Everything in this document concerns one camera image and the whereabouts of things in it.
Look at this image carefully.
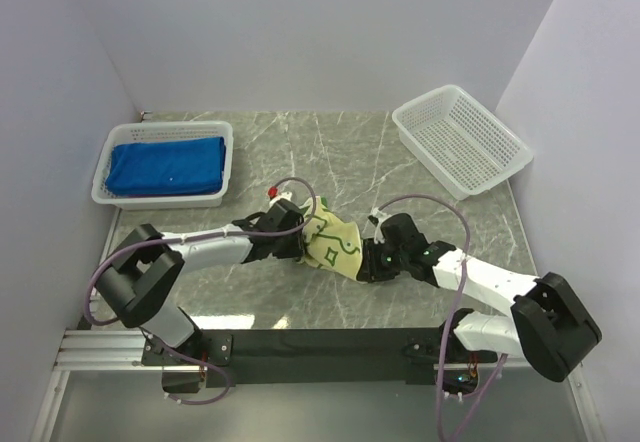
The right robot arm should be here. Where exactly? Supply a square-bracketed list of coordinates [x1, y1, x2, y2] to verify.
[357, 210, 602, 382]

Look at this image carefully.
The black base bar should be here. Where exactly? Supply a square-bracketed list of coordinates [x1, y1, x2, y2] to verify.
[140, 326, 496, 388]

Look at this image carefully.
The white plastic basket left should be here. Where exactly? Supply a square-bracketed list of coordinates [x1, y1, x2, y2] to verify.
[91, 121, 234, 211]

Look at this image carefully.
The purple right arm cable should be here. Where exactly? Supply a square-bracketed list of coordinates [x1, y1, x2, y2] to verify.
[372, 194, 509, 442]

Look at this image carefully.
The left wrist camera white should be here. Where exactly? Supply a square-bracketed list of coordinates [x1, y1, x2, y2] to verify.
[267, 186, 295, 206]

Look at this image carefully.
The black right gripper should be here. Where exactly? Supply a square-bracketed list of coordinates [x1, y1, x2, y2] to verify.
[356, 237, 409, 283]

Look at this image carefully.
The blue towel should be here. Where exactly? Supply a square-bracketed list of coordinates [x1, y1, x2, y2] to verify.
[105, 137, 226, 197]

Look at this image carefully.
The white plastic basket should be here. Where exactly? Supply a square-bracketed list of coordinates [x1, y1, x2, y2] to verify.
[91, 121, 234, 211]
[392, 85, 534, 201]

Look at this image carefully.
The green white towel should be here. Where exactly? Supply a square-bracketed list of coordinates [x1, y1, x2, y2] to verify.
[302, 196, 363, 280]

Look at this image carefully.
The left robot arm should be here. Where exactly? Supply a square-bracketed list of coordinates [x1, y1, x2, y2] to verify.
[95, 199, 304, 364]

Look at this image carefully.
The white plastic basket right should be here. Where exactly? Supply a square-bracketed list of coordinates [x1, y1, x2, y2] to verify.
[392, 85, 534, 201]

